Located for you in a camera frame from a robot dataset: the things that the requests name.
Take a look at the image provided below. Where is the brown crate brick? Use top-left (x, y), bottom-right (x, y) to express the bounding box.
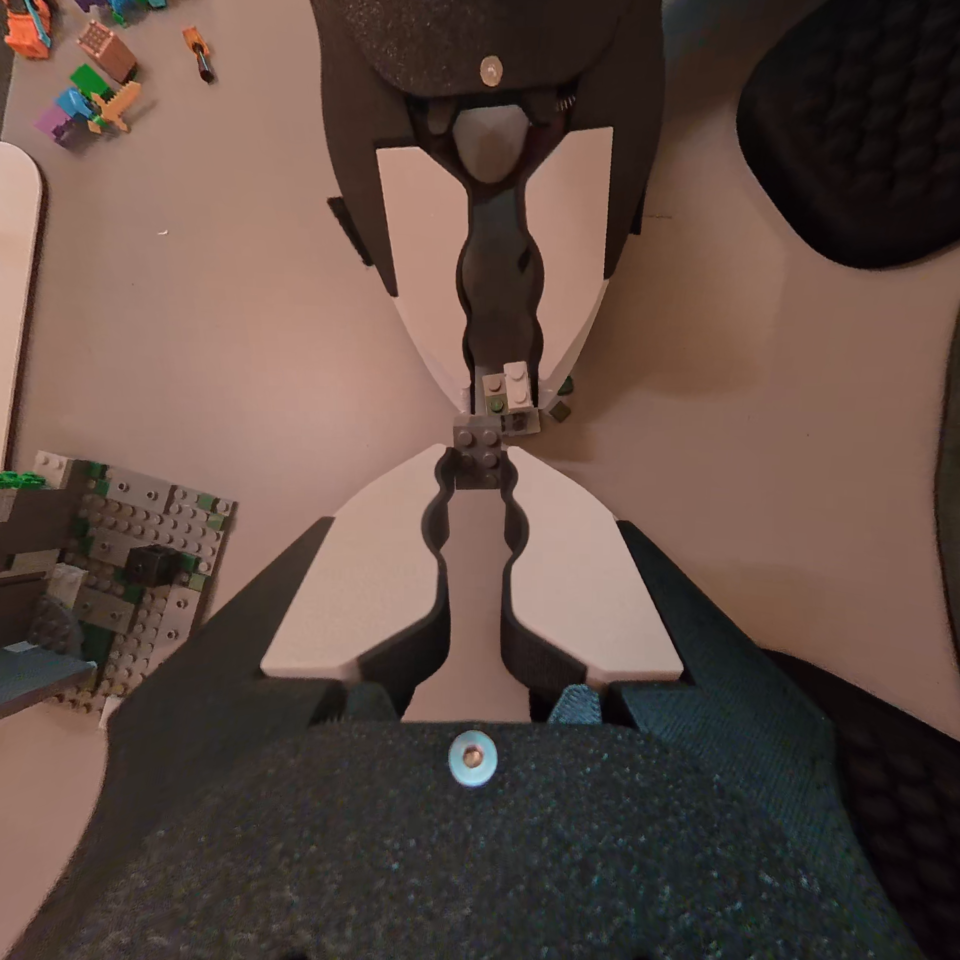
top-left (77, 18), bottom-right (138, 84)

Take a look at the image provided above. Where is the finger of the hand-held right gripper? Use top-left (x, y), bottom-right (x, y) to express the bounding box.
top-left (516, 126), bottom-right (614, 396)
top-left (375, 144), bottom-right (483, 411)

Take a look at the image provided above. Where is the purple blue green brick figure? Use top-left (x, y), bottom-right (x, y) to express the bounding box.
top-left (75, 0), bottom-right (170, 27)

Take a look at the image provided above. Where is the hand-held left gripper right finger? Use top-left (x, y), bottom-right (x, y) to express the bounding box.
top-left (498, 447), bottom-right (685, 717)

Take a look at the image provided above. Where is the small brown toy tool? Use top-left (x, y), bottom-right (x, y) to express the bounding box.
top-left (182, 26), bottom-right (219, 85)

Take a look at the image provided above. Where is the dark grey brick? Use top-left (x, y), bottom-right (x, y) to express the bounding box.
top-left (452, 423), bottom-right (505, 491)

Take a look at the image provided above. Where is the orange figure with blue pickaxe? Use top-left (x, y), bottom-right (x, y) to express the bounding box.
top-left (0, 0), bottom-right (57, 61)

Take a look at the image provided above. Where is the colourful figure with yellow sword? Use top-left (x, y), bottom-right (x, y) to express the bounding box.
top-left (33, 63), bottom-right (144, 151)

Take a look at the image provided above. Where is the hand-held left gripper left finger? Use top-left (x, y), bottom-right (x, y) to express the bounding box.
top-left (258, 442), bottom-right (453, 717)

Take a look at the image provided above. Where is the grey baseplate brick building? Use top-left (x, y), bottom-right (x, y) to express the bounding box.
top-left (0, 450), bottom-right (240, 721)

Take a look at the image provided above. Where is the grey brick pillar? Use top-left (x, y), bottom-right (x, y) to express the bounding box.
top-left (480, 360), bottom-right (543, 438)

